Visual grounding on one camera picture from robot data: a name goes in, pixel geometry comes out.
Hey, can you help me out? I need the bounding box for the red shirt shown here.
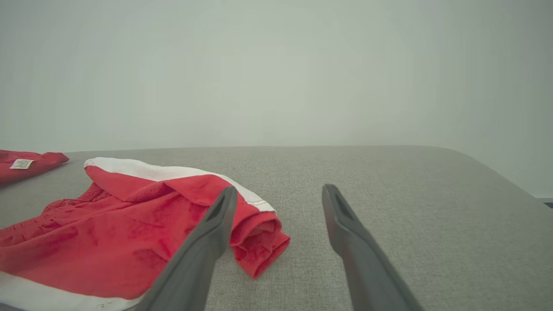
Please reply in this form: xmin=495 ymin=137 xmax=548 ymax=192
xmin=0 ymin=157 xmax=291 ymax=311

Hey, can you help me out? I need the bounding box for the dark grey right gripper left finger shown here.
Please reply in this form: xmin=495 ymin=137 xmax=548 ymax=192
xmin=136 ymin=187 xmax=238 ymax=311

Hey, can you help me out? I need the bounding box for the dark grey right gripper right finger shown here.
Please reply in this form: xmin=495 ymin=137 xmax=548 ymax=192
xmin=321 ymin=184 xmax=424 ymax=311

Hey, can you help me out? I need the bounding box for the red jersey with white sleeves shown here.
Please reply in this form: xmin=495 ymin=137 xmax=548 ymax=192
xmin=0 ymin=149 xmax=70 ymax=185

